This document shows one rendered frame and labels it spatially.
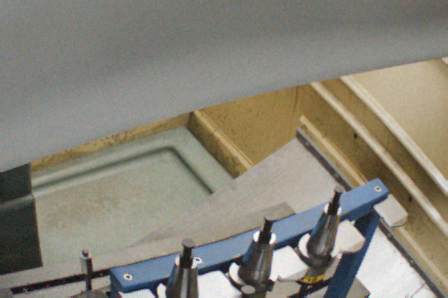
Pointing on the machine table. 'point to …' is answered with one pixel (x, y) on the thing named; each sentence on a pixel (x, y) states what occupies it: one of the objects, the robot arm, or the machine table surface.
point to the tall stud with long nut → (86, 267)
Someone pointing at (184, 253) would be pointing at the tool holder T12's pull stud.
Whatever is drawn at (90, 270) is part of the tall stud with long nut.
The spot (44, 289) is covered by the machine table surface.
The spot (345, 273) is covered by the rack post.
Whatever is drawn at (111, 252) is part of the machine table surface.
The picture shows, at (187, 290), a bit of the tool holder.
